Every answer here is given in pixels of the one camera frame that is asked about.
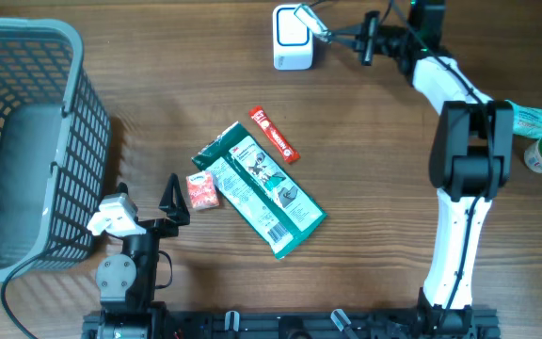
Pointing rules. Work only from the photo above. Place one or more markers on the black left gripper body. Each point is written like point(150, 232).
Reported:
point(149, 244)

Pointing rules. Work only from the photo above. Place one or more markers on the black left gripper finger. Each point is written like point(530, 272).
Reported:
point(121, 188)
point(172, 202)

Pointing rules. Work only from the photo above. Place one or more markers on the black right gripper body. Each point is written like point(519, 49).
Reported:
point(382, 37)

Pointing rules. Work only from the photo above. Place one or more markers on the red tissue pack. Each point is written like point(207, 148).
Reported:
point(201, 190)

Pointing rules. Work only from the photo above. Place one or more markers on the green white wipes packet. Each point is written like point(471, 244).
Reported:
point(262, 192)

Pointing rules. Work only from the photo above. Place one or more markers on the red coffee stick sachet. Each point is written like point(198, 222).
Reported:
point(287, 151)

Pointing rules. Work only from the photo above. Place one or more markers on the mint toilet wipes pack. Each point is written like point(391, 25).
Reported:
point(527, 121)

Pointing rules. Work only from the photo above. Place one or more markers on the small black white box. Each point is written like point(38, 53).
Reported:
point(305, 14)

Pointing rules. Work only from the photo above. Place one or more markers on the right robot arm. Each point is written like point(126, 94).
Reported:
point(469, 162)

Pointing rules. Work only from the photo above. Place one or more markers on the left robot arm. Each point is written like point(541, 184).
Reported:
point(127, 281)

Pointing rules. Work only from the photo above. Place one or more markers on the white barcode scanner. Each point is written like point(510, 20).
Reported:
point(292, 40)

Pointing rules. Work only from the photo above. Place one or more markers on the grey plastic laundry basket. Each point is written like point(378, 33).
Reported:
point(54, 139)

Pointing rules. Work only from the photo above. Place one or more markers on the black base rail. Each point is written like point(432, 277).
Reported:
point(275, 325)

